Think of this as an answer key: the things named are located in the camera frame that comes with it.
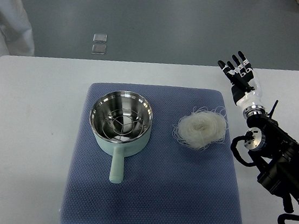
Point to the blue textured mat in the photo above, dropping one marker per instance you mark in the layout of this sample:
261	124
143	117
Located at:
166	183

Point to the white vermicelli nest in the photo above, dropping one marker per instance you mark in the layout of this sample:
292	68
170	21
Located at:
201	128

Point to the mint green steel pot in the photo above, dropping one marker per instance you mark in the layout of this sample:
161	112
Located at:
126	101

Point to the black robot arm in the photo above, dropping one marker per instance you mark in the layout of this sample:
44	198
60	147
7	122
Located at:
274	153

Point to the wire steamer rack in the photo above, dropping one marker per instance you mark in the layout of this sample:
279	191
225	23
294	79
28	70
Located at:
120	126

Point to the upper floor metal plate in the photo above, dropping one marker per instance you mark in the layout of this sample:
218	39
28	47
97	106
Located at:
100	38

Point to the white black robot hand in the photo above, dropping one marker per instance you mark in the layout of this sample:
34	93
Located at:
246	89

